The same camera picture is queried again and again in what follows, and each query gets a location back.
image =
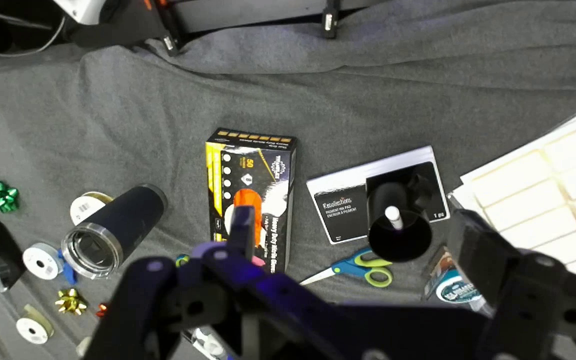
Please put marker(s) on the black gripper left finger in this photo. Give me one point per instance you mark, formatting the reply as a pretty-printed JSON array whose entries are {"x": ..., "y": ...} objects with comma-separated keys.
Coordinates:
[{"x": 168, "y": 301}]

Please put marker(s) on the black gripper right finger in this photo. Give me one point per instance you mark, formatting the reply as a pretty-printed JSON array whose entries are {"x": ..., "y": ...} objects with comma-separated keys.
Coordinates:
[{"x": 541, "y": 307}]

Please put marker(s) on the red gift bow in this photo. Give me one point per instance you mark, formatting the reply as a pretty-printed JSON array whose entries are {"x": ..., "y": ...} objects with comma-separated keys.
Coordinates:
[{"x": 100, "y": 311}]

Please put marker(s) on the clear box with mints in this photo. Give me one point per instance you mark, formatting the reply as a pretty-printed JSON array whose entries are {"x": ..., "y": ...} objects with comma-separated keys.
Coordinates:
[{"x": 454, "y": 290}]

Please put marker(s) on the dark tumbler with clear lid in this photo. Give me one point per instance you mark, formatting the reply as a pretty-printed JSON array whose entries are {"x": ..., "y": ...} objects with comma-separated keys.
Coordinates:
[{"x": 128, "y": 216}]

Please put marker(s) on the gold gift bow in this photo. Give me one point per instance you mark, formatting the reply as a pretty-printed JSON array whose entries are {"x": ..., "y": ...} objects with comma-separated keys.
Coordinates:
[{"x": 71, "y": 301}]

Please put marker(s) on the white label sheets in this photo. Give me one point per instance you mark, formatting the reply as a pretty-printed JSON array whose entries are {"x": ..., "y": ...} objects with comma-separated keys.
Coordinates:
[{"x": 541, "y": 186}]

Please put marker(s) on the white spool gold ribbon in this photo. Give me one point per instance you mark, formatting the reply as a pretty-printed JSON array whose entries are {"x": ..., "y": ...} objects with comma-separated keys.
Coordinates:
[
  {"x": 84, "y": 209},
  {"x": 22, "y": 326}
]

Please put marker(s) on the black box with orange tool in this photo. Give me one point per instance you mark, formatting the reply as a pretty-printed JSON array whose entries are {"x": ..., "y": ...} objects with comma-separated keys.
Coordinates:
[{"x": 250, "y": 172}]

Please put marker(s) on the small green blue scissors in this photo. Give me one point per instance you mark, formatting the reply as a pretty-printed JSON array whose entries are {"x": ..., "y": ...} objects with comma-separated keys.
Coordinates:
[{"x": 349, "y": 268}]

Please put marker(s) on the green gift bow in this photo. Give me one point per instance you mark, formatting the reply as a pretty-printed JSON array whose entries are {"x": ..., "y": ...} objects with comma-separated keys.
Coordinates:
[{"x": 3, "y": 197}]

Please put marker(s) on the black booklet white edge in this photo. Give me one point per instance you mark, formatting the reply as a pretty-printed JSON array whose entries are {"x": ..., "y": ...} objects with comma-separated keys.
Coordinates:
[{"x": 340, "y": 207}]

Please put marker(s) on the grey table cloth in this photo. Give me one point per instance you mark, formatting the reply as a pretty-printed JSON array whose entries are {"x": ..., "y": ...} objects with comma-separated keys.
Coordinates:
[{"x": 434, "y": 87}]

